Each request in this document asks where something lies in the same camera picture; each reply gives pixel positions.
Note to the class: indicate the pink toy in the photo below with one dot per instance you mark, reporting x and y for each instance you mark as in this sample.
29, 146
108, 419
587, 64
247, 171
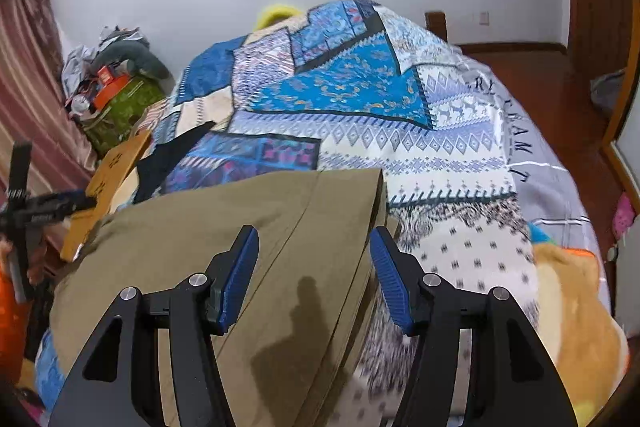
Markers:
624, 213

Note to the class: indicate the green printed storage box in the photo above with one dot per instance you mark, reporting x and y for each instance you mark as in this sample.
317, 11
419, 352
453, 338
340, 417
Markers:
122, 109

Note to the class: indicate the orange box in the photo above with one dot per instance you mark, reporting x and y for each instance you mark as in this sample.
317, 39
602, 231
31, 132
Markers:
111, 83

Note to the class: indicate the wooden bedpost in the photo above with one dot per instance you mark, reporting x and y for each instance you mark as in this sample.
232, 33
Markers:
436, 26

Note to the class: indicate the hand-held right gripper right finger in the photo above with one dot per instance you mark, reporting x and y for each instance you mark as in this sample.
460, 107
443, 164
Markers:
391, 279

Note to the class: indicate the khaki pants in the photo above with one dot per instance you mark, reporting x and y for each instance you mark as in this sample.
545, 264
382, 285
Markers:
200, 227

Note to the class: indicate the grey cloth bundle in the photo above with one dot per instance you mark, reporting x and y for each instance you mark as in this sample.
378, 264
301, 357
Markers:
607, 89

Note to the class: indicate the orange cartoon printed bedsheet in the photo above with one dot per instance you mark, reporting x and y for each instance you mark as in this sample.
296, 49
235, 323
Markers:
560, 267

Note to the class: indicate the yellow pillow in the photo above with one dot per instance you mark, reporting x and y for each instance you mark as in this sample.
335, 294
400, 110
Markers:
277, 14

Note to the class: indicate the blue patchwork printed blanket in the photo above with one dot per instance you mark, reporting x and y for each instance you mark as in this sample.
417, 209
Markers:
360, 127

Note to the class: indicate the white wall switch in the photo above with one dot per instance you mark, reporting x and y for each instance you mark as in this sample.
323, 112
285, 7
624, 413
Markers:
483, 17

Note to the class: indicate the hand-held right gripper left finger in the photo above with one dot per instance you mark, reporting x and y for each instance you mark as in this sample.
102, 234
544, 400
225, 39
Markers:
239, 277

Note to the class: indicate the black cloth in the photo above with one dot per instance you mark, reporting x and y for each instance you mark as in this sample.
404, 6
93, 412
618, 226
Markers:
167, 162

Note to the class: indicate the brown cardboard box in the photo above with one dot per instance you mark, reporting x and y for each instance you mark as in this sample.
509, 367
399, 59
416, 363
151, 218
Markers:
107, 184

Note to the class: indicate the pink curtain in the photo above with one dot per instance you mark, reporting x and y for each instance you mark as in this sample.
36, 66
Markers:
35, 92

